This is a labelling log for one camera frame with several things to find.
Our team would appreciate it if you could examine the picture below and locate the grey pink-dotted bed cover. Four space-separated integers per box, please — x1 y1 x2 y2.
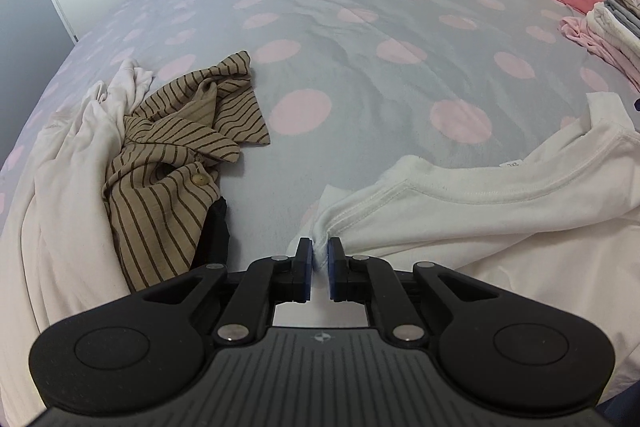
0 0 640 268

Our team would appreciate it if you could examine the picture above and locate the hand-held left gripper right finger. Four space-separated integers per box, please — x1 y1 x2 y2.
326 238 501 348

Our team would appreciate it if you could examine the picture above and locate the black garment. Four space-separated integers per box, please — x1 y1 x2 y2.
187 196 231 273

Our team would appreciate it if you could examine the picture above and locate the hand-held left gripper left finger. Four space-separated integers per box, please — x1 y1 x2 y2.
142 237 315 348

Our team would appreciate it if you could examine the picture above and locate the pink folded garment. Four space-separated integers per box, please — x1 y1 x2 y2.
560 16 640 90

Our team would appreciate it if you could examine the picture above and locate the cream garment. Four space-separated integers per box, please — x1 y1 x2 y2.
10 59 156 358

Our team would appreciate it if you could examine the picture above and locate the white shirt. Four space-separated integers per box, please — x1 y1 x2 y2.
312 91 640 358

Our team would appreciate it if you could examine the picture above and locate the tan striped shirt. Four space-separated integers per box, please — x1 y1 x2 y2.
102 51 272 293

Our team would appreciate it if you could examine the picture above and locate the white folded garment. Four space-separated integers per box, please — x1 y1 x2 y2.
586 2 640 68

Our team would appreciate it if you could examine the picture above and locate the grey folded garment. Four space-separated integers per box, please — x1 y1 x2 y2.
605 0 640 40

